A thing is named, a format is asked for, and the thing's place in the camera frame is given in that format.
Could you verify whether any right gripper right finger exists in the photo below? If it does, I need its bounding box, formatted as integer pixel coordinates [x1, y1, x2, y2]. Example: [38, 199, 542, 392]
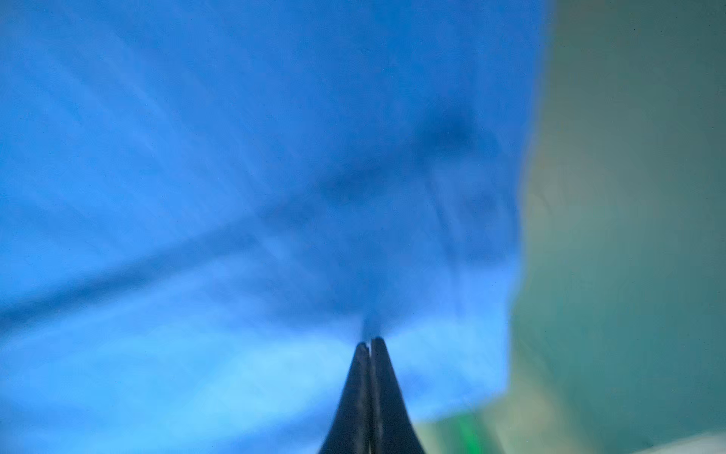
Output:
[370, 338, 425, 454]

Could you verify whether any blue printed t-shirt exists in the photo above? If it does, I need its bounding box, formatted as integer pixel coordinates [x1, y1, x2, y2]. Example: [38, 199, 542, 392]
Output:
[1, 1, 550, 453]

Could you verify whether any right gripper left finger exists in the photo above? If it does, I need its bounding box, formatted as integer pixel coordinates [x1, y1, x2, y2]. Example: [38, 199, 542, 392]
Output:
[320, 342, 372, 454]

